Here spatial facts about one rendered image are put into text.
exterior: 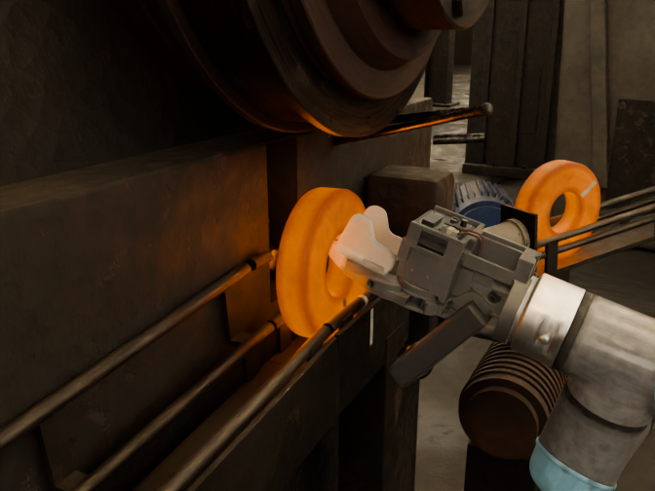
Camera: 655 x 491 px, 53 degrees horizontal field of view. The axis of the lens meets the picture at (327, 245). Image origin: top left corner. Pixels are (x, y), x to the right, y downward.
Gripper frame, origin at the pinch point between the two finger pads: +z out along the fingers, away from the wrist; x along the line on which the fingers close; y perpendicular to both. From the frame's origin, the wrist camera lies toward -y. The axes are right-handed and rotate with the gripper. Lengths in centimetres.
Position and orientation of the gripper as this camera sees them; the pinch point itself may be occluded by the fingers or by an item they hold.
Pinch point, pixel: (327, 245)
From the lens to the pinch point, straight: 68.0
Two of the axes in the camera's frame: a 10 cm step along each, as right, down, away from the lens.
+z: -8.6, -3.8, 3.4
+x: -4.6, 2.6, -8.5
